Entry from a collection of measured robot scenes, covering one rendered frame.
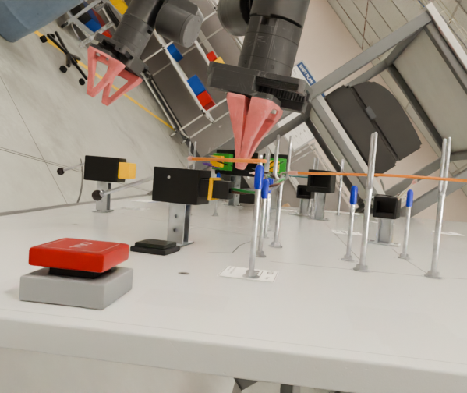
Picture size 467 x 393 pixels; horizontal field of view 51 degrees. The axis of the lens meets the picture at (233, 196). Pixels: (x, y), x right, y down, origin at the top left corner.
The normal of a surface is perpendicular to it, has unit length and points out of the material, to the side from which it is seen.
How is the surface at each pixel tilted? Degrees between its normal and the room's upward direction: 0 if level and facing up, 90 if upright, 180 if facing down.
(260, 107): 113
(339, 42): 90
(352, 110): 90
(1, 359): 0
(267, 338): 53
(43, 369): 0
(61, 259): 90
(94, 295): 90
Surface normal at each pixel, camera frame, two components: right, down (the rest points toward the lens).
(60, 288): -0.12, 0.04
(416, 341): 0.08, -1.00
